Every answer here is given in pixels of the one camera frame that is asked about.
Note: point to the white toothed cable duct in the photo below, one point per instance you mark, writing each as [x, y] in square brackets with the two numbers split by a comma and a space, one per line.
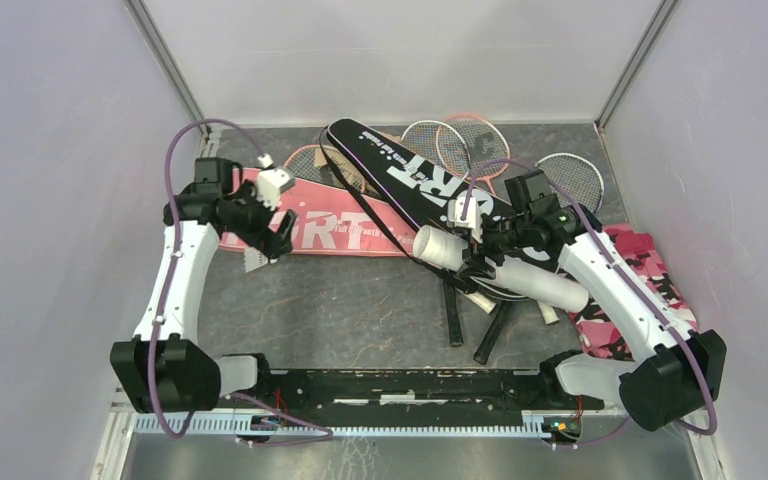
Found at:
[256, 423]

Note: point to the black racket handle right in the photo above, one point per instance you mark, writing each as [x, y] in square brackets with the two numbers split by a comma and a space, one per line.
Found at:
[499, 320]

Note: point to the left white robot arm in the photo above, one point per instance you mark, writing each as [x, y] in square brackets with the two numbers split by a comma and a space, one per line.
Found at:
[162, 368]

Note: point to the black SPORT racket bag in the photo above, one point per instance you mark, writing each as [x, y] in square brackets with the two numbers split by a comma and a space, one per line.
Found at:
[419, 191]

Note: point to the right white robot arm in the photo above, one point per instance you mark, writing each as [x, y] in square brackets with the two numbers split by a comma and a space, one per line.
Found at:
[552, 244]

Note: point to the pink frame badminton racket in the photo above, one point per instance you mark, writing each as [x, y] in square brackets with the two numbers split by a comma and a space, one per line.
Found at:
[482, 142]

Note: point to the white frame badminton racket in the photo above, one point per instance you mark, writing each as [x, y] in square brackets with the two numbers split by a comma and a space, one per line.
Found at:
[439, 143]

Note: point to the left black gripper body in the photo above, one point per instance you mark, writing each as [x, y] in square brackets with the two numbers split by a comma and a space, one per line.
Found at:
[252, 227]

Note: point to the white racket handle right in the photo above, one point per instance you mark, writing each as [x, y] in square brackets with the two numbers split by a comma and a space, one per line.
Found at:
[548, 313]

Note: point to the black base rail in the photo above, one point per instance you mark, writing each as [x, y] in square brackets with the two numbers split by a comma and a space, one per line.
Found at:
[415, 398]

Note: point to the white racket handle left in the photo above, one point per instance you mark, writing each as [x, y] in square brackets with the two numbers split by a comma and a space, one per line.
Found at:
[484, 303]

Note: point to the black racket handle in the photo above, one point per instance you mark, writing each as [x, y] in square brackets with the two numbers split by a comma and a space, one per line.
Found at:
[455, 335]
[499, 320]

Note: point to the pink camouflage cloth bag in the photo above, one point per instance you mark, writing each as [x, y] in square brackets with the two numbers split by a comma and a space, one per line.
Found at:
[598, 335]

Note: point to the black racket handle left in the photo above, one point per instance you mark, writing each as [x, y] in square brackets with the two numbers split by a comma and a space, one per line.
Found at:
[455, 335]

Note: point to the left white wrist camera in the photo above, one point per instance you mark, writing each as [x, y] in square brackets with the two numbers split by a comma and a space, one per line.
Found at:
[271, 184]

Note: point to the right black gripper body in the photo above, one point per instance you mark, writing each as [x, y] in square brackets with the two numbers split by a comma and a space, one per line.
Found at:
[493, 243]

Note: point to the shuttlecock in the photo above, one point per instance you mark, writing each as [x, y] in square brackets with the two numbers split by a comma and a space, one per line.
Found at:
[254, 259]

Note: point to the white racket handle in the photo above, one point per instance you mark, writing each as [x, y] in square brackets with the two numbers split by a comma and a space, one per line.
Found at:
[548, 313]
[484, 303]

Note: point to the white racket right side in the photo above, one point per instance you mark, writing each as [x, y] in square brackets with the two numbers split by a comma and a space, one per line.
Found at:
[577, 176]

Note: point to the white shuttlecock tube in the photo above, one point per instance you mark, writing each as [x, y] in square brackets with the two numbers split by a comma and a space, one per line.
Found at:
[444, 250]

